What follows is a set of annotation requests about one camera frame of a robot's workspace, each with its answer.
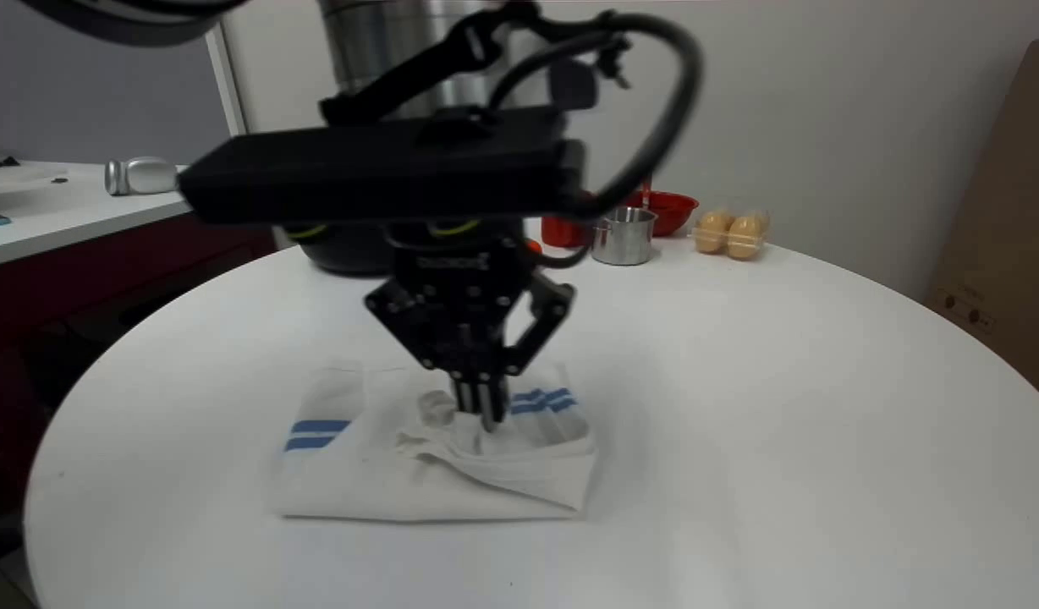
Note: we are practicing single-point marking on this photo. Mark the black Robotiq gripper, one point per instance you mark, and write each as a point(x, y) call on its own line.
point(461, 310)

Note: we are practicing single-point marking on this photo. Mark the white towel with blue stripes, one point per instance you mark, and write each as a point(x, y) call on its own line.
point(371, 474)

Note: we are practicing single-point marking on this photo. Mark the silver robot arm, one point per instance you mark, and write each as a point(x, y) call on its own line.
point(371, 39)

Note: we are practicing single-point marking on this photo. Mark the red mug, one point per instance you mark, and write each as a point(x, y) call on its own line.
point(562, 230)

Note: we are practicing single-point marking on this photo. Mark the small steel cup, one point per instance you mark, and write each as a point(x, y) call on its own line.
point(623, 240)

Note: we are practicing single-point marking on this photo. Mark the red bowl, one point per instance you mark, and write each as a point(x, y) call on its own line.
point(676, 210)

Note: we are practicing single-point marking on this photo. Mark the tan wooden egg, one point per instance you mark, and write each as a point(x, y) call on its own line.
point(714, 230)

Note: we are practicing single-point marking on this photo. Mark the tan bread rolls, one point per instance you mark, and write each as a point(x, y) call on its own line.
point(745, 238)

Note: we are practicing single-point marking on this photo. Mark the silver metal bottle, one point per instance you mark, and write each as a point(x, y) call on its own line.
point(146, 177)

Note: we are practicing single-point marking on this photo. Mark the grey panel with white frame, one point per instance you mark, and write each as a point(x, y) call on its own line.
point(88, 88)

